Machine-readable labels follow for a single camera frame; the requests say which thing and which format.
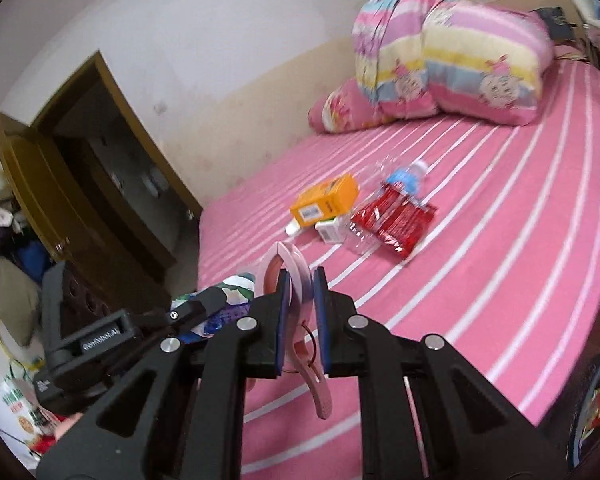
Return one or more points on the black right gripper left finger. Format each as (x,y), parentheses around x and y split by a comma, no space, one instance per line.
(179,414)

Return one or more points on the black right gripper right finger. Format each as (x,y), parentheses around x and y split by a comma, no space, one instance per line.
(426,412)

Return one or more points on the blue white plastic bag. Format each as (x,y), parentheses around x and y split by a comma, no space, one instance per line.
(231,300)

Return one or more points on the pink plastic clip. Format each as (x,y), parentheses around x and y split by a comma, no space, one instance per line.
(297,346)

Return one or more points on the clear plastic water bottle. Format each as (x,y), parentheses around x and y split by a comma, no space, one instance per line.
(410,176)

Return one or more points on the brown wooden door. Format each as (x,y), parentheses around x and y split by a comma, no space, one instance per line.
(96,188)

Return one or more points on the pink striped bed sheet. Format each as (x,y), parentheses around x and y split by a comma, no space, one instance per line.
(509,271)

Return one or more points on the small white green box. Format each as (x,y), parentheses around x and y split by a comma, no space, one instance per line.
(334,230)

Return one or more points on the orange cardboard box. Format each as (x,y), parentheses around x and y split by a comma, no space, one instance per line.
(323,201)

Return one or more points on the pink floral pillow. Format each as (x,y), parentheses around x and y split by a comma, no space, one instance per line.
(345,110)

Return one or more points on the striped cartoon sheep quilt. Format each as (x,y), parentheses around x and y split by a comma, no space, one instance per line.
(414,58)

